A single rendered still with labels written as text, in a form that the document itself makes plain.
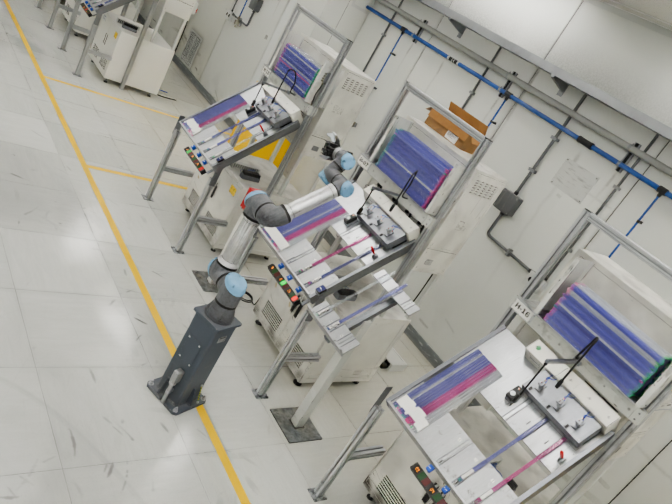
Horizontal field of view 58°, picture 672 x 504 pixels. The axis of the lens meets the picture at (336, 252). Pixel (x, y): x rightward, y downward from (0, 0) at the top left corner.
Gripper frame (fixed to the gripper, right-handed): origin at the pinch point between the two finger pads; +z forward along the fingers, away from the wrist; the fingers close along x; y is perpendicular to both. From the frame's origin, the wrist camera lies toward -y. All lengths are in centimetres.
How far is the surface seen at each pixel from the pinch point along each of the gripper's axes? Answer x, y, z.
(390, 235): 37, -49, -15
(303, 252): 66, -11, 5
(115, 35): 22, 85, 441
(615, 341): 22, -92, -144
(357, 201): 33, -44, 27
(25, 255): 124, 132, 62
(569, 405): 56, -85, -145
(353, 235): 48, -37, 2
